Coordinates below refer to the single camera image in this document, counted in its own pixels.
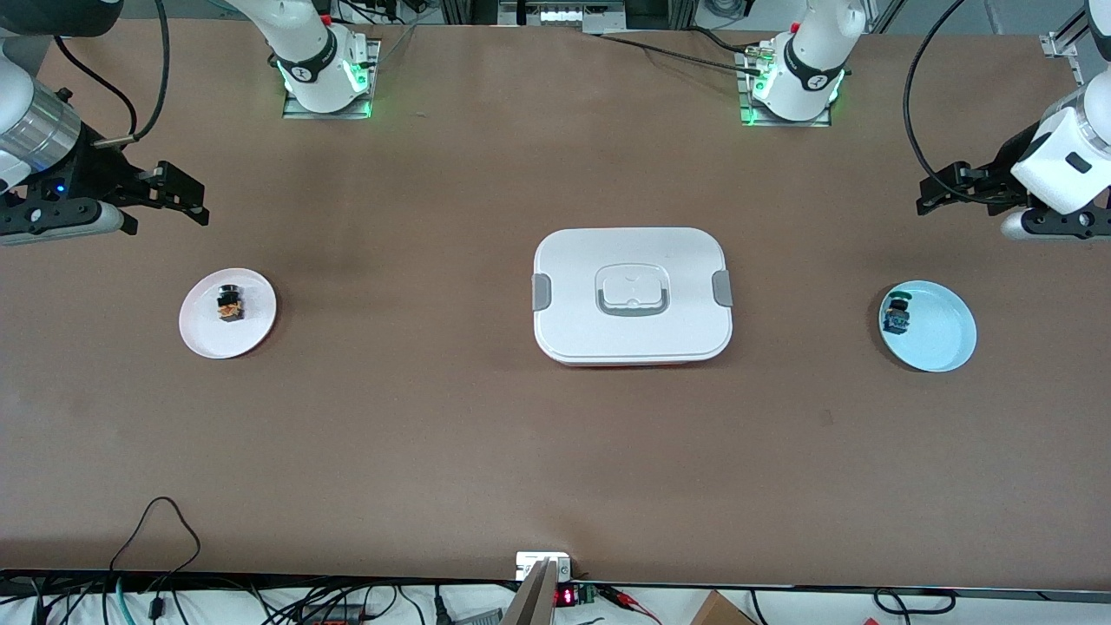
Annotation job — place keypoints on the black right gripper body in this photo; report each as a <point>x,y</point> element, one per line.
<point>92,174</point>

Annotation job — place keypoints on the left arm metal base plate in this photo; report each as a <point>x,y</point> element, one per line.
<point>785,123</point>

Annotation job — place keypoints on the blue push-button switch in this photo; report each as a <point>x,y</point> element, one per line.
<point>897,317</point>

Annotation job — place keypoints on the white lunch box grey clips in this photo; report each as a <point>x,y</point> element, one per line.
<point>634,334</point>

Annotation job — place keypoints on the red digit display module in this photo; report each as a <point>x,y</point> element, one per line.
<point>568,596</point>

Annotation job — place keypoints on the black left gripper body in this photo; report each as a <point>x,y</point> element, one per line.
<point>992,179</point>

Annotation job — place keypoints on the metal equipment rack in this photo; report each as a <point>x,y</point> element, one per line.
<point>564,16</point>

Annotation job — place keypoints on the brown cardboard box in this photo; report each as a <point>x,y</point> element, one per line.
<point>720,612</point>

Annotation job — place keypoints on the pink round plate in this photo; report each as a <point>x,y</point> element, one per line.
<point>252,334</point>

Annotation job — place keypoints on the white bracket with aluminium bar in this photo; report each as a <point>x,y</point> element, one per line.
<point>531,599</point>

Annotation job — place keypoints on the orange push-button switch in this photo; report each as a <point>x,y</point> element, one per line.
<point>231,305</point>

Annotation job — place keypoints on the light blue round plate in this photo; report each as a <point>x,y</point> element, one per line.
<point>942,334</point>

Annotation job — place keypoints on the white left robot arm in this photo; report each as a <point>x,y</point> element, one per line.
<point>807,87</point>

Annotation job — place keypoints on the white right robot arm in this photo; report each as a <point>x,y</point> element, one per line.
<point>308,82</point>

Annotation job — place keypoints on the aluminium frame profile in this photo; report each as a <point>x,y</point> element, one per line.
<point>1061,43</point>

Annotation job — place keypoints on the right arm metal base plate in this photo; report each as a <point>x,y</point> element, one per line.
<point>325,115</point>

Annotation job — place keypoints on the black table edge rail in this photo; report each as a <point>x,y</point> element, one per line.
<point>26,580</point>

